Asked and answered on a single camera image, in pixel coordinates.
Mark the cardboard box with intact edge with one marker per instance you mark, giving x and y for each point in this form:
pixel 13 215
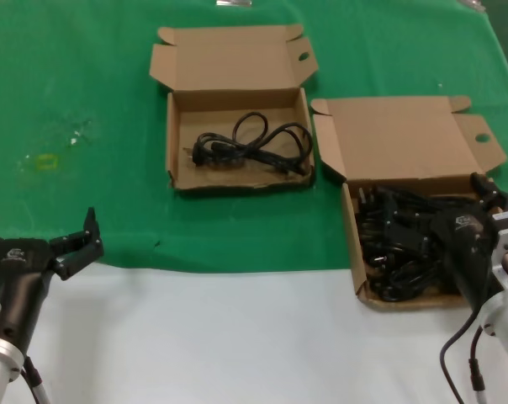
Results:
pixel 397 139

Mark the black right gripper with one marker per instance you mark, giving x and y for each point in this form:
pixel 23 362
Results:
pixel 464 248

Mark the metal parts at cloth corner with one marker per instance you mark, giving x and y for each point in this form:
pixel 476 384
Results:
pixel 474 3

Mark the small metal clip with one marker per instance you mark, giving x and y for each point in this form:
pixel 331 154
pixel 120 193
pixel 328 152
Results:
pixel 233 2

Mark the green table cloth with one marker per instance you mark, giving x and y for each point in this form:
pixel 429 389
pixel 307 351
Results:
pixel 90 63

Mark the cardboard box with torn edge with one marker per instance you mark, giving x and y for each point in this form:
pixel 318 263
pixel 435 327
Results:
pixel 237 63

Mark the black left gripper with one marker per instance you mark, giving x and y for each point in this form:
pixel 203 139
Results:
pixel 20 269

